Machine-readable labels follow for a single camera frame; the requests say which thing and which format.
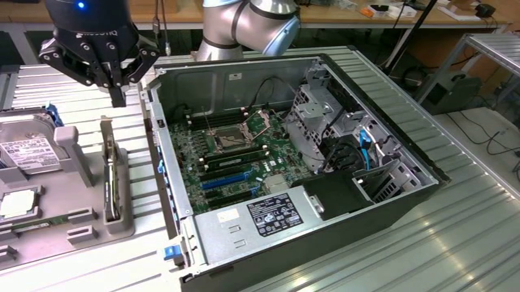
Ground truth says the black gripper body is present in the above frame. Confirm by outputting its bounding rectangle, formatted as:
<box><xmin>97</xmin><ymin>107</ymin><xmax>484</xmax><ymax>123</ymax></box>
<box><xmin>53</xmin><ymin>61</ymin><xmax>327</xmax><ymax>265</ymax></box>
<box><xmin>44</xmin><ymin>0</ymin><xmax>141</xmax><ymax>72</ymax></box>

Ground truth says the green graphics card black shroud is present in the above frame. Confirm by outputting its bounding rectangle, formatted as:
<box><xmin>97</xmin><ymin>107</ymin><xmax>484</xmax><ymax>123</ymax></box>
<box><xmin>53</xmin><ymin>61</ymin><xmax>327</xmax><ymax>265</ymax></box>
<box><xmin>99</xmin><ymin>114</ymin><xmax>125</xmax><ymax>223</ymax></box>

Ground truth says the blue disk carrier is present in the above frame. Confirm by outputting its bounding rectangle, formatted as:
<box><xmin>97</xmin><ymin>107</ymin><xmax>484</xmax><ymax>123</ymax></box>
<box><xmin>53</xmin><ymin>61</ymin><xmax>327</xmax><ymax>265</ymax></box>
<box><xmin>44</xmin><ymin>102</ymin><xmax>65</xmax><ymax>128</ymax></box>

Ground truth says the thin metal locking lever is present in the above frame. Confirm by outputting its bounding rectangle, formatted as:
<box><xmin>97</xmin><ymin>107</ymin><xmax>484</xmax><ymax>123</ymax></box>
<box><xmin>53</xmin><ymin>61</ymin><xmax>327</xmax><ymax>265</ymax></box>
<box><xmin>200</xmin><ymin>105</ymin><xmax>216</xmax><ymax>135</ymax></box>

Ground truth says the silver hard disk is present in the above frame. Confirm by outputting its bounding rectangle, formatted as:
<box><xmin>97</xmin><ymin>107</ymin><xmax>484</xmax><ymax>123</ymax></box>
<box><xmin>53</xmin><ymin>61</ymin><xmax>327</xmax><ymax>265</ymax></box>
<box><xmin>0</xmin><ymin>113</ymin><xmax>65</xmax><ymax>175</ymax></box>

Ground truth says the blue card retention latch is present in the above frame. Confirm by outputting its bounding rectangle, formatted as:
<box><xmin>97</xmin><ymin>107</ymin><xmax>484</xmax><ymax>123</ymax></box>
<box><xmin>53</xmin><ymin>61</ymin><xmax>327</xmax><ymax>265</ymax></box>
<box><xmin>155</xmin><ymin>145</ymin><xmax>180</xmax><ymax>224</ymax></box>

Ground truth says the CPU socket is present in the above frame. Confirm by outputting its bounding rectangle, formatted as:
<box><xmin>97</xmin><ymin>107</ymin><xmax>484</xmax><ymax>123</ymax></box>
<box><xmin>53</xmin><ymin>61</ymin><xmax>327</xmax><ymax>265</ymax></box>
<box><xmin>210</xmin><ymin>126</ymin><xmax>255</xmax><ymax>153</ymax></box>

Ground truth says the metal socket cover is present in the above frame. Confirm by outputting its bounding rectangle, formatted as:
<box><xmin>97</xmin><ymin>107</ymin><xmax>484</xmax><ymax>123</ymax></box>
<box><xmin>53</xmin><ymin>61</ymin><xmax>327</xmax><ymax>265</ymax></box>
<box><xmin>242</xmin><ymin>109</ymin><xmax>280</xmax><ymax>142</ymax></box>

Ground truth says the dark RAM stick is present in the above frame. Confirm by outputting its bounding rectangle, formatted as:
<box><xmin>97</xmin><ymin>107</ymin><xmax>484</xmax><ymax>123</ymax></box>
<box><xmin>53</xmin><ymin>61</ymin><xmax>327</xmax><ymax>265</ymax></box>
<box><xmin>204</xmin><ymin>153</ymin><xmax>268</xmax><ymax>173</ymax></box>

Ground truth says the grey parts rack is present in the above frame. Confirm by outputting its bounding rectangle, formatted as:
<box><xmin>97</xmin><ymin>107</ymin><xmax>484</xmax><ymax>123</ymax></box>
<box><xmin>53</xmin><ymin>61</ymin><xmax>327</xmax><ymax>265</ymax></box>
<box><xmin>0</xmin><ymin>126</ymin><xmax>137</xmax><ymax>270</ymax></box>

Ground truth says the black expansion slot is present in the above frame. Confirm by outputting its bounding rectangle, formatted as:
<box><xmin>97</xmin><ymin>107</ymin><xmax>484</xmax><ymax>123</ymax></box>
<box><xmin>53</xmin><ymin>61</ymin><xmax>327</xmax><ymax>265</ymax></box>
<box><xmin>200</xmin><ymin>168</ymin><xmax>250</xmax><ymax>181</ymax></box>
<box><xmin>208</xmin><ymin>196</ymin><xmax>255</xmax><ymax>211</ymax></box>
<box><xmin>204</xmin><ymin>189</ymin><xmax>254</xmax><ymax>203</ymax></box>

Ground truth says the blue expansion slot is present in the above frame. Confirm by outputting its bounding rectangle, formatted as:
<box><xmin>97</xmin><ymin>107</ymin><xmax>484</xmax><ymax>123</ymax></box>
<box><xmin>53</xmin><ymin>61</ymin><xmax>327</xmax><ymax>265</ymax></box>
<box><xmin>202</xmin><ymin>173</ymin><xmax>251</xmax><ymax>190</ymax></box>

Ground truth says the green motherboard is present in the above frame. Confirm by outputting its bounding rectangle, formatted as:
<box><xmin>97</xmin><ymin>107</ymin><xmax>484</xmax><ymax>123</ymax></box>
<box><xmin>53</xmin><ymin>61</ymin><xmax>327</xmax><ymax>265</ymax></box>
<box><xmin>168</xmin><ymin>108</ymin><xmax>314</xmax><ymax>214</ymax></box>

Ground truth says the silver disk bay cage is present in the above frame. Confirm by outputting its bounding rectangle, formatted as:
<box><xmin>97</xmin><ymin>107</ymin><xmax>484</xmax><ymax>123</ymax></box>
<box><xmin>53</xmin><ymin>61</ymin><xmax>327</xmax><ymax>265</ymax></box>
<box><xmin>283</xmin><ymin>83</ymin><xmax>369</xmax><ymax>176</ymax></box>

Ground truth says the silver CPU chip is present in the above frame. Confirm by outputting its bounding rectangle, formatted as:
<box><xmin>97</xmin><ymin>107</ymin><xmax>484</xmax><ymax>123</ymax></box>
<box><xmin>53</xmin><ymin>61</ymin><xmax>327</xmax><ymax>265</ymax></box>
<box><xmin>0</xmin><ymin>190</ymin><xmax>40</xmax><ymax>220</ymax></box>

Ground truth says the wooden desk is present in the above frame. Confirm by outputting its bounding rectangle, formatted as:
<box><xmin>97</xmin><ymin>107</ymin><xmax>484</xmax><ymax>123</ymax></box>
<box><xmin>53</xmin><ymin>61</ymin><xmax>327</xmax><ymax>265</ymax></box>
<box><xmin>0</xmin><ymin>0</ymin><xmax>513</xmax><ymax>31</ymax></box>

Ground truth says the silver chipset heatsink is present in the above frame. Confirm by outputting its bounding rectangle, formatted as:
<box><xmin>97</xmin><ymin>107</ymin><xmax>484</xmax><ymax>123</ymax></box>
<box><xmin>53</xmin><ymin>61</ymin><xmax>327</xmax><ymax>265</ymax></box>
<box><xmin>263</xmin><ymin>175</ymin><xmax>291</xmax><ymax>192</ymax></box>

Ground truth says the green RAM stick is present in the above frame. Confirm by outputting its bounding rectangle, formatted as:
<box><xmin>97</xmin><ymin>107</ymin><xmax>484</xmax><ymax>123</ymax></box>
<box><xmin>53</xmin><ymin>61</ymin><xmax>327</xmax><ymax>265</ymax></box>
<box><xmin>0</xmin><ymin>212</ymin><xmax>88</xmax><ymax>234</ymax></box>

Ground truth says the grey power supply unit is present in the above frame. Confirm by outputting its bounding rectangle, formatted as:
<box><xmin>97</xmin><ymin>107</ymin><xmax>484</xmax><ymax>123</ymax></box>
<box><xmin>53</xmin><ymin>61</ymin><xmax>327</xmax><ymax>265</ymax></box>
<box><xmin>194</xmin><ymin>185</ymin><xmax>326</xmax><ymax>265</ymax></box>

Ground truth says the blue case release tab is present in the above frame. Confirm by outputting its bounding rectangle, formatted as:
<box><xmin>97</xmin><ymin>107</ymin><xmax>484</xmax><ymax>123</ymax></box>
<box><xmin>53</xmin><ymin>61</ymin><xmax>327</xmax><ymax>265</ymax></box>
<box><xmin>162</xmin><ymin>246</ymin><xmax>180</xmax><ymax>263</ymax></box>

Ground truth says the black plastic shroud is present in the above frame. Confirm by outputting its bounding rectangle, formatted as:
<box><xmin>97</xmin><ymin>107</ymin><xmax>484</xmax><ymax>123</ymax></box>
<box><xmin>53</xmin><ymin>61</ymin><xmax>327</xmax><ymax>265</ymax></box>
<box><xmin>290</xmin><ymin>173</ymin><xmax>374</xmax><ymax>221</ymax></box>

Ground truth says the white flat box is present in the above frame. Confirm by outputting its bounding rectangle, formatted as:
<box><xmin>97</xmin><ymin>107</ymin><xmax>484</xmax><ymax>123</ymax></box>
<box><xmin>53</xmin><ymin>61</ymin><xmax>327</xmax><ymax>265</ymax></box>
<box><xmin>387</xmin><ymin>5</ymin><xmax>417</xmax><ymax>18</ymax></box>

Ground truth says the black tripod pole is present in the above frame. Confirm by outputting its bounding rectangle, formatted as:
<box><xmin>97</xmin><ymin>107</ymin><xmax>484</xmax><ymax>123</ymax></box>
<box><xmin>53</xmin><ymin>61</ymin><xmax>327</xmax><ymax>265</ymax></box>
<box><xmin>381</xmin><ymin>0</ymin><xmax>440</xmax><ymax>72</ymax></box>

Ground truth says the perforated metal disk bay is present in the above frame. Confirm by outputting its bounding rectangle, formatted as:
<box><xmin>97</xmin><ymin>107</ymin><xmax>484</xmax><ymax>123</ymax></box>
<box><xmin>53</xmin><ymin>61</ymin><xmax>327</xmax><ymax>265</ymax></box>
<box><xmin>351</xmin><ymin>158</ymin><xmax>425</xmax><ymax>204</ymax></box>

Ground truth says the black PC case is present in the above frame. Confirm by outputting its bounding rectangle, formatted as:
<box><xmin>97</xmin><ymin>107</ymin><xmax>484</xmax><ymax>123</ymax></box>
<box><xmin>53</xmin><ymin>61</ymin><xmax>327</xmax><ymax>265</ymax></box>
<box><xmin>136</xmin><ymin>53</ymin><xmax>452</xmax><ymax>285</ymax></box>

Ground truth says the dark machine box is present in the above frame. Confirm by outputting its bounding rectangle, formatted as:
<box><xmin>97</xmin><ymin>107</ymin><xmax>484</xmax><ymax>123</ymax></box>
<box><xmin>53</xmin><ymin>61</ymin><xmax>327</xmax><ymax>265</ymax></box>
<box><xmin>421</xmin><ymin>74</ymin><xmax>484</xmax><ymax>115</ymax></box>

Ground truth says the white cardboard box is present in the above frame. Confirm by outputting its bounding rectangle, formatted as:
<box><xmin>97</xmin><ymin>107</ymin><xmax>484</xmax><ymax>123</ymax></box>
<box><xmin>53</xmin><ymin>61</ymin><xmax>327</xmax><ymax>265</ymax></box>
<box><xmin>436</xmin><ymin>3</ymin><xmax>482</xmax><ymax>22</ymax></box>

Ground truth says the black power adapter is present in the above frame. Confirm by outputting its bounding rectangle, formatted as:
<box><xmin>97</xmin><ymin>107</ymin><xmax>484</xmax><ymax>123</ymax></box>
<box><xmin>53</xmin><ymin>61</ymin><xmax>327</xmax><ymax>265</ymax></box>
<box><xmin>474</xmin><ymin>3</ymin><xmax>496</xmax><ymax>18</ymax></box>

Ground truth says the thin hanging cable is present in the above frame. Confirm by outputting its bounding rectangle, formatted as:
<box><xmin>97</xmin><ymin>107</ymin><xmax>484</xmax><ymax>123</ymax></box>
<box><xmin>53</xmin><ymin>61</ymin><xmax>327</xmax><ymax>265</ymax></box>
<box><xmin>149</xmin><ymin>12</ymin><xmax>171</xmax><ymax>58</ymax></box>

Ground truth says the short black wire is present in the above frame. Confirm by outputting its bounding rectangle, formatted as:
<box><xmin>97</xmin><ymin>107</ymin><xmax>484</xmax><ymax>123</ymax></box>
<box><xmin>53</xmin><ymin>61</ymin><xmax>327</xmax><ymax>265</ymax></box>
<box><xmin>172</xmin><ymin>103</ymin><xmax>191</xmax><ymax>122</ymax></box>

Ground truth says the black curved wire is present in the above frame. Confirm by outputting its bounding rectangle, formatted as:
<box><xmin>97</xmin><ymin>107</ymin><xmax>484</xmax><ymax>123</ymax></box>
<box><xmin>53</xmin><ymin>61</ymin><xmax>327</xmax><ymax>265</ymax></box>
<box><xmin>247</xmin><ymin>75</ymin><xmax>301</xmax><ymax>112</ymax></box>

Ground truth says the black wire bundle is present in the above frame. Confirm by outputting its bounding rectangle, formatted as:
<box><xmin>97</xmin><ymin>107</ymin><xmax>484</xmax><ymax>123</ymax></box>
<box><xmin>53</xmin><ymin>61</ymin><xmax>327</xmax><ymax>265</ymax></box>
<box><xmin>318</xmin><ymin>135</ymin><xmax>366</xmax><ymax>176</ymax></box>

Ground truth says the blue wire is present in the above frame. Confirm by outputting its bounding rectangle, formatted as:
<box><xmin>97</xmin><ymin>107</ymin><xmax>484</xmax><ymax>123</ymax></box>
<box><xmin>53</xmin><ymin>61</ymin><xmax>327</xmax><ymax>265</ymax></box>
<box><xmin>358</xmin><ymin>129</ymin><xmax>373</xmax><ymax>171</ymax></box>

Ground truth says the black cable coil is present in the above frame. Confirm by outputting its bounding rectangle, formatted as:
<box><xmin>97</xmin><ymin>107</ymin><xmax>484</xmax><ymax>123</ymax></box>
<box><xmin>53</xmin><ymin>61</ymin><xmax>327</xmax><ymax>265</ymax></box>
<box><xmin>399</xmin><ymin>65</ymin><xmax>430</xmax><ymax>91</ymax></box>

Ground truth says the aluminium frame table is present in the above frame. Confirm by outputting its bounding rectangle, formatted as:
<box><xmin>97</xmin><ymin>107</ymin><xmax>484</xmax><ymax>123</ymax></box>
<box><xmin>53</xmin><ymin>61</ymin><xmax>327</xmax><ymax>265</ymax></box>
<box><xmin>413</xmin><ymin>32</ymin><xmax>520</xmax><ymax>106</ymax></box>

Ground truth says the black loose cable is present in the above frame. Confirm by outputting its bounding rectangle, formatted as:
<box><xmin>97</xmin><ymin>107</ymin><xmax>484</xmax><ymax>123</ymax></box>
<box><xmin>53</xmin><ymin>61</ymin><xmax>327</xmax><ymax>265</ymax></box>
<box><xmin>457</xmin><ymin>111</ymin><xmax>520</xmax><ymax>159</ymax></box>

